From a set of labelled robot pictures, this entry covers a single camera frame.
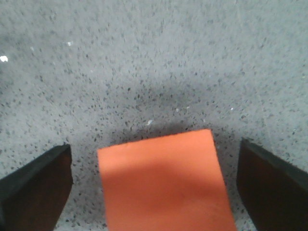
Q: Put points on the orange foam cube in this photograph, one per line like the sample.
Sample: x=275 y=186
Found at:
x=168 y=183

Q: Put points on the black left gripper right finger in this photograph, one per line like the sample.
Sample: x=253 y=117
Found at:
x=273 y=191

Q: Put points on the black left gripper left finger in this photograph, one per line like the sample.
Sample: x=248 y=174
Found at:
x=33 y=197

